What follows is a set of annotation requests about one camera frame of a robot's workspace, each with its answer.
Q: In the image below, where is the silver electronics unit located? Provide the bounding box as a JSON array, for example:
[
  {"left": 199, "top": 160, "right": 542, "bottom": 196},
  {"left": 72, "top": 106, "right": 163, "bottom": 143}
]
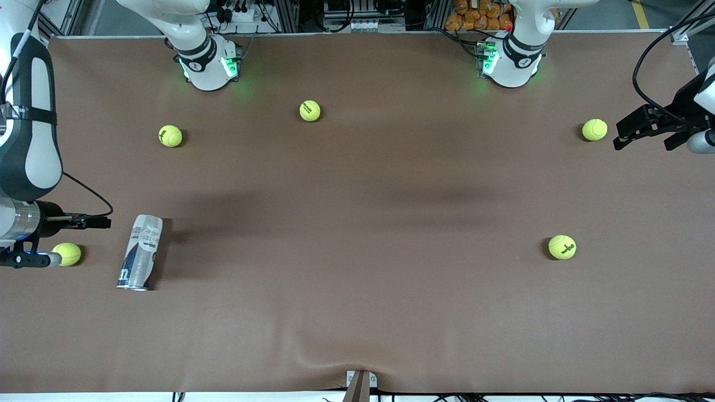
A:
[{"left": 324, "top": 0, "right": 407, "bottom": 33}]

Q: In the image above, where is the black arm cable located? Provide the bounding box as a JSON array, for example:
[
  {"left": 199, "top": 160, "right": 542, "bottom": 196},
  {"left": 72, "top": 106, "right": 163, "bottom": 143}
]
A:
[
  {"left": 0, "top": 0, "right": 114, "bottom": 219},
  {"left": 633, "top": 14, "right": 715, "bottom": 121}
]

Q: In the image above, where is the Wilson tennis ball can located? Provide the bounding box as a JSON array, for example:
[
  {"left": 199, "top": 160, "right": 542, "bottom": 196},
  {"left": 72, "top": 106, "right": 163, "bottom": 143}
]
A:
[{"left": 116, "top": 214, "right": 164, "bottom": 291}]

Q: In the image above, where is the orange packaged goods pile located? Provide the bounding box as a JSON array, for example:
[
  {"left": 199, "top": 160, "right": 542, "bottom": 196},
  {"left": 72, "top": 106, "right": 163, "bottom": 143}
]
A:
[{"left": 445, "top": 0, "right": 513, "bottom": 32}]

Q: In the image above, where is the brown table cover mat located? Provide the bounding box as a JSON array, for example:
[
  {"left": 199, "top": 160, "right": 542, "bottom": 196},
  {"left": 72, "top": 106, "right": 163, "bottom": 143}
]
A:
[{"left": 0, "top": 31, "right": 715, "bottom": 395}]

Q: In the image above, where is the aluminium frame profile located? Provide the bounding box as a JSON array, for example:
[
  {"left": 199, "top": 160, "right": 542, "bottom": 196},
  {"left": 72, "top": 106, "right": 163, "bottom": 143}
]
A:
[
  {"left": 34, "top": 0, "right": 84, "bottom": 44},
  {"left": 669, "top": 0, "right": 715, "bottom": 44},
  {"left": 423, "top": 0, "right": 447, "bottom": 31},
  {"left": 278, "top": 0, "right": 299, "bottom": 33}
]

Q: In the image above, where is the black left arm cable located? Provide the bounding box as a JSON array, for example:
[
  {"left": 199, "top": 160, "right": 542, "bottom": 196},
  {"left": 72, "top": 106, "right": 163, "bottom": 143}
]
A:
[{"left": 633, "top": 14, "right": 715, "bottom": 121}]

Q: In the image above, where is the metal table clamp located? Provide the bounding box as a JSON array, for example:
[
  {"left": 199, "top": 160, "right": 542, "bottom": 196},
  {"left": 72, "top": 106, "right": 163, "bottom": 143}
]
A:
[{"left": 345, "top": 370, "right": 378, "bottom": 402}]

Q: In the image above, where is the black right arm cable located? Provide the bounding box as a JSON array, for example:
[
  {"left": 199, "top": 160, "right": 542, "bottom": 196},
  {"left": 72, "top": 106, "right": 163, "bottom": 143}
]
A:
[{"left": 0, "top": 0, "right": 114, "bottom": 219}]

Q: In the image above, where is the white power strip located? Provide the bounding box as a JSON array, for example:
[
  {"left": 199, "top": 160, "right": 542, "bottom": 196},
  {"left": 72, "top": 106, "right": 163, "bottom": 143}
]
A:
[{"left": 219, "top": 4, "right": 259, "bottom": 24}]

